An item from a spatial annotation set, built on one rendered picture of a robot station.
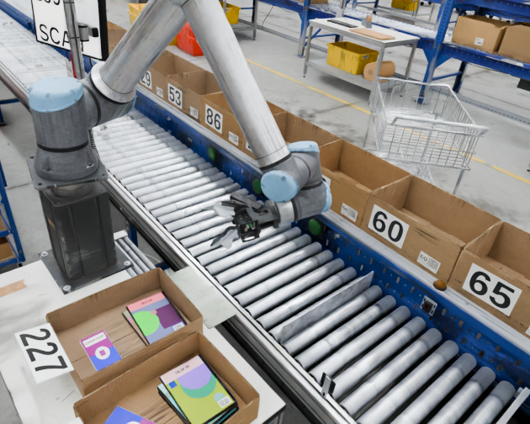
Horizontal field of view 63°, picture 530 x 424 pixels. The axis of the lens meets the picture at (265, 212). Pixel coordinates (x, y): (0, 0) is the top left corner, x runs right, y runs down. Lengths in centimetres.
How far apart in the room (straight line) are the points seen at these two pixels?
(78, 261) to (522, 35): 530
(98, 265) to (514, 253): 152
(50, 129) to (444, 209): 146
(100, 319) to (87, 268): 23
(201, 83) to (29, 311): 183
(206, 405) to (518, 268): 121
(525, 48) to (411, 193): 416
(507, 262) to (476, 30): 459
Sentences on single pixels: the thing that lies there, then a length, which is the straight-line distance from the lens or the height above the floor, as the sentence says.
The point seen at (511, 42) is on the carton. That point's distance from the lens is 601.
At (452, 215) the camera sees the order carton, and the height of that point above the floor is 97.
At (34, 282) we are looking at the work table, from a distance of 176.
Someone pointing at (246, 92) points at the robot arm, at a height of 154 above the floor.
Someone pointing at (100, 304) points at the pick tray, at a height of 79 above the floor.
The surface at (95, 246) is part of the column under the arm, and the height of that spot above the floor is 87.
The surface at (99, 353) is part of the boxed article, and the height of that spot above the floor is 77.
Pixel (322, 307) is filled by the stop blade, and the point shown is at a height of 78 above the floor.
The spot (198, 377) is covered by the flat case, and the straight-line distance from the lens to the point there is 132.
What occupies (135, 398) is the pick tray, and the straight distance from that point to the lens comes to 135.
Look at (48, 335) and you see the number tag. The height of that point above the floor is 86.
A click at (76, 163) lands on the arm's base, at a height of 120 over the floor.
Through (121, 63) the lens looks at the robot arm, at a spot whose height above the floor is 149.
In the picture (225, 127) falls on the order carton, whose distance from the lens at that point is 233.
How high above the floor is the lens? 188
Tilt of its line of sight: 34 degrees down
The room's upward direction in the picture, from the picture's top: 6 degrees clockwise
